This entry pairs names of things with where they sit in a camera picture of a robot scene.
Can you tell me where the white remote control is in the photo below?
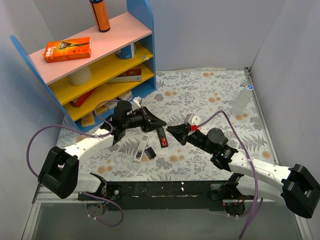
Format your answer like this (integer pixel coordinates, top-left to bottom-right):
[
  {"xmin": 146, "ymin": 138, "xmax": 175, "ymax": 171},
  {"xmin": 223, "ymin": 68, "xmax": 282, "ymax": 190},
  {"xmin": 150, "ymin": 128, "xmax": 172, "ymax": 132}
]
[{"xmin": 133, "ymin": 135, "xmax": 150, "ymax": 163}]

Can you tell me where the black remote control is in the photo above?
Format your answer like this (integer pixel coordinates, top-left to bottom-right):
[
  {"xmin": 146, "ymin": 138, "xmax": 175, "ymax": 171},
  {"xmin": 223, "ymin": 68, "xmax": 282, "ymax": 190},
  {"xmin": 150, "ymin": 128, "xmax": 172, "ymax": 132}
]
[{"xmin": 156, "ymin": 127, "xmax": 169, "ymax": 148}]

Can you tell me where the white battery cover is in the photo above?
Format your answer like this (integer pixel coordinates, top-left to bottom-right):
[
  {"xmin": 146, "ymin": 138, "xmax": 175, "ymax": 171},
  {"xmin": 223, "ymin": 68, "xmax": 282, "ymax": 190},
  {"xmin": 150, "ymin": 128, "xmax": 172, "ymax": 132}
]
[{"xmin": 155, "ymin": 148, "xmax": 167, "ymax": 155}]

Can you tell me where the black battery cover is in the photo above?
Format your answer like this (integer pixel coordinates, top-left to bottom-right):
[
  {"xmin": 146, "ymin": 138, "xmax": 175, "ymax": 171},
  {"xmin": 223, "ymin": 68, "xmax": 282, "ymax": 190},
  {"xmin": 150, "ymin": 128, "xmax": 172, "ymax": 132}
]
[{"xmin": 144, "ymin": 147, "xmax": 157, "ymax": 160}]

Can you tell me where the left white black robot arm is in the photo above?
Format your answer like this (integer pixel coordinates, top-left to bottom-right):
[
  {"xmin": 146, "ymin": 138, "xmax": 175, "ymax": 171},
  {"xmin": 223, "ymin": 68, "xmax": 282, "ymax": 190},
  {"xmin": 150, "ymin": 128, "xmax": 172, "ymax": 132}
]
[{"xmin": 38, "ymin": 100, "xmax": 166, "ymax": 200}]

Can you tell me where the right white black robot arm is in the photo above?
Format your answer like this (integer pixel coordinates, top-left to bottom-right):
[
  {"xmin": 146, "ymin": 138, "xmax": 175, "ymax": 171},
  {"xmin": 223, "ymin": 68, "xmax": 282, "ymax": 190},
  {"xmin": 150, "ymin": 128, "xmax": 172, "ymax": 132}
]
[{"xmin": 167, "ymin": 124, "xmax": 320, "ymax": 219}]

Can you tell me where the red AAA battery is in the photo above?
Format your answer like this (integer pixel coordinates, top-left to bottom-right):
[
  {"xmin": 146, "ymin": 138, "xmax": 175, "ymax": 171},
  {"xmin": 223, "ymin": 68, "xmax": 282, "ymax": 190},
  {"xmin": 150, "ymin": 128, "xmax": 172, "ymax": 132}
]
[{"xmin": 160, "ymin": 137, "xmax": 168, "ymax": 148}]

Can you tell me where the small white box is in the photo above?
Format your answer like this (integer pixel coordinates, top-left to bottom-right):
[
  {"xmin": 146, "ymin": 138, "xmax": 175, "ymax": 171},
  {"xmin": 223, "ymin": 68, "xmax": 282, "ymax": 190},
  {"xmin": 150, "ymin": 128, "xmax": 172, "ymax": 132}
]
[{"xmin": 117, "ymin": 90, "xmax": 133, "ymax": 101}]

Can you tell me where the floral table mat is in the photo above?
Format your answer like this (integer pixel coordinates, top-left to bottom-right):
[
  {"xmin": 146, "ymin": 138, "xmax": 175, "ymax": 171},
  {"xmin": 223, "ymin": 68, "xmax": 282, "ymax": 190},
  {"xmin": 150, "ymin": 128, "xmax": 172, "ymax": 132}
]
[{"xmin": 79, "ymin": 70, "xmax": 278, "ymax": 181}]

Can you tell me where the clear plastic bottle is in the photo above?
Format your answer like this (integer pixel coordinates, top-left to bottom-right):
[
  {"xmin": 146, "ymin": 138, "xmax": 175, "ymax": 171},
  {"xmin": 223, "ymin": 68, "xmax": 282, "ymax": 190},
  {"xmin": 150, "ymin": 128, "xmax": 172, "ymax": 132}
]
[{"xmin": 230, "ymin": 85, "xmax": 254, "ymax": 116}]

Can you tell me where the red white flat box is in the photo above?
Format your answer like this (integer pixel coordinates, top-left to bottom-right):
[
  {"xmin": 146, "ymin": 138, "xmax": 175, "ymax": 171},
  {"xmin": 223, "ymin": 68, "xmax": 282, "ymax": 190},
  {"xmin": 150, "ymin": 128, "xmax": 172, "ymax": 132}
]
[{"xmin": 106, "ymin": 68, "xmax": 142, "ymax": 84}]

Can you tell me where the yellow packet bottom shelf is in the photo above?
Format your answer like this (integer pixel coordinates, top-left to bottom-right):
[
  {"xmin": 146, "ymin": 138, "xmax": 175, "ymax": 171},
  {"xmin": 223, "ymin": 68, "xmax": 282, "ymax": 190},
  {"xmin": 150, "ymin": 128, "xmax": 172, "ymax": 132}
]
[{"xmin": 80, "ymin": 112, "xmax": 96, "ymax": 132}]

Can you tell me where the blue white can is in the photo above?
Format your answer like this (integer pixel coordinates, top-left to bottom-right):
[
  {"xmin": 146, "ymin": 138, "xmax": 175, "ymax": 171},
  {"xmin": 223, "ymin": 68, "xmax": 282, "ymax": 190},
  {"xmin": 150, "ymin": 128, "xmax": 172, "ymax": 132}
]
[{"xmin": 114, "ymin": 42, "xmax": 136, "ymax": 60}]

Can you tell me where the red box lower shelf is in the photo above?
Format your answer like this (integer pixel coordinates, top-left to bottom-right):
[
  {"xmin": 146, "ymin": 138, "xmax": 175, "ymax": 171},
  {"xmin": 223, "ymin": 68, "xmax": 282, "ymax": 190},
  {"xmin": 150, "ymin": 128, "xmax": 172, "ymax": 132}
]
[{"xmin": 69, "ymin": 89, "xmax": 95, "ymax": 108}]

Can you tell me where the blue pink yellow shelf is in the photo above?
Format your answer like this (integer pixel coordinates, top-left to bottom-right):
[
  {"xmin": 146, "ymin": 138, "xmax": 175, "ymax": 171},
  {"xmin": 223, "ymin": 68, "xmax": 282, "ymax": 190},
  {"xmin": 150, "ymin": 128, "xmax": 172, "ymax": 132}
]
[{"xmin": 10, "ymin": 0, "xmax": 157, "ymax": 132}]

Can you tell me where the white paper roll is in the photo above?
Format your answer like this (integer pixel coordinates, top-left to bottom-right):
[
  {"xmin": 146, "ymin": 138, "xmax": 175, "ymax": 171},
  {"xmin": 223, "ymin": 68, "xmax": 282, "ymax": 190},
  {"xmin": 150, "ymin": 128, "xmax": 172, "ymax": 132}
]
[{"xmin": 67, "ymin": 66, "xmax": 92, "ymax": 86}]

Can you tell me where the orange razor box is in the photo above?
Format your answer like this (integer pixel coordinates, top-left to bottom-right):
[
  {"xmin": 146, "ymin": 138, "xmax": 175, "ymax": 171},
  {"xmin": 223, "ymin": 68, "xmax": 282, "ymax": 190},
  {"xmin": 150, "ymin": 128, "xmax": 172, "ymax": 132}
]
[{"xmin": 42, "ymin": 37, "xmax": 92, "ymax": 63}]

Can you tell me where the orange cylindrical bottle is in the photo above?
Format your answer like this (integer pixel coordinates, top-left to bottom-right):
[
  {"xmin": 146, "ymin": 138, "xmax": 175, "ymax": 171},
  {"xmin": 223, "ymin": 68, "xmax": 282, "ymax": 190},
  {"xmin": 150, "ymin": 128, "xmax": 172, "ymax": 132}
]
[{"xmin": 89, "ymin": 0, "xmax": 111, "ymax": 33}]

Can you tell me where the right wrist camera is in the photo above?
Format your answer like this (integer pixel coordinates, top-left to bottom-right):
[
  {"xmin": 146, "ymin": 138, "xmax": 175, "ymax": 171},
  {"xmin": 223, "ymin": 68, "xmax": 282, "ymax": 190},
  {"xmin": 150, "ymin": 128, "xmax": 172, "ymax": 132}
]
[{"xmin": 184, "ymin": 113, "xmax": 201, "ymax": 131}]

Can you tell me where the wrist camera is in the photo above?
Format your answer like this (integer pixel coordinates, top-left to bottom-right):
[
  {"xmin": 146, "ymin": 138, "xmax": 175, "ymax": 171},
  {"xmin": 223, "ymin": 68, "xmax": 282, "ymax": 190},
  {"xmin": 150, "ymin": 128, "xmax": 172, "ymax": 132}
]
[
  {"xmin": 184, "ymin": 113, "xmax": 201, "ymax": 131},
  {"xmin": 132, "ymin": 96, "xmax": 143, "ymax": 111}
]

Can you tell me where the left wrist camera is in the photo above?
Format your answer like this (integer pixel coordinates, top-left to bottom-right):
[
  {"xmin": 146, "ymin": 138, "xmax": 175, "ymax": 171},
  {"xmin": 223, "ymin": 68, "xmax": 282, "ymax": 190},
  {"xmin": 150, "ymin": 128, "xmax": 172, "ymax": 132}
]
[{"xmin": 132, "ymin": 96, "xmax": 143, "ymax": 111}]

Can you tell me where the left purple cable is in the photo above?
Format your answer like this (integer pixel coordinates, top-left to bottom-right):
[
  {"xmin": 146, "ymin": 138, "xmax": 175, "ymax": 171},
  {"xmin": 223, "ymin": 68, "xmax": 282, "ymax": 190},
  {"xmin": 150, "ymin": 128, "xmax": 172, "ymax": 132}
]
[{"xmin": 26, "ymin": 99, "xmax": 125, "ymax": 227}]

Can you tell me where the purple cable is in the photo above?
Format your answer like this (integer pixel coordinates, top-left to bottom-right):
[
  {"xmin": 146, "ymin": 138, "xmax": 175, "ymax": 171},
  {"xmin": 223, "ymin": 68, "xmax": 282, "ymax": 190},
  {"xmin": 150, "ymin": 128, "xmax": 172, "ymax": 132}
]
[
  {"xmin": 194, "ymin": 110, "xmax": 264, "ymax": 240},
  {"xmin": 26, "ymin": 99, "xmax": 125, "ymax": 227}
]

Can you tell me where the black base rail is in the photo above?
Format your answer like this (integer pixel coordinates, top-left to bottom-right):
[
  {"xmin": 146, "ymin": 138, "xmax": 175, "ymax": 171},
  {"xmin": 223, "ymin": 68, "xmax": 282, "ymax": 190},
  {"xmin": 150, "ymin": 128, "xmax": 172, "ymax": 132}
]
[{"xmin": 77, "ymin": 179, "xmax": 258, "ymax": 213}]

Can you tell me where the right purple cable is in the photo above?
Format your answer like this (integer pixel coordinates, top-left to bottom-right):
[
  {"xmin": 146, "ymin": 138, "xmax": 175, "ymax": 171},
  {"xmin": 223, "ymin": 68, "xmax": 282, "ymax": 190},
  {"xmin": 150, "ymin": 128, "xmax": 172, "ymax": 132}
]
[{"xmin": 194, "ymin": 110, "xmax": 264, "ymax": 240}]

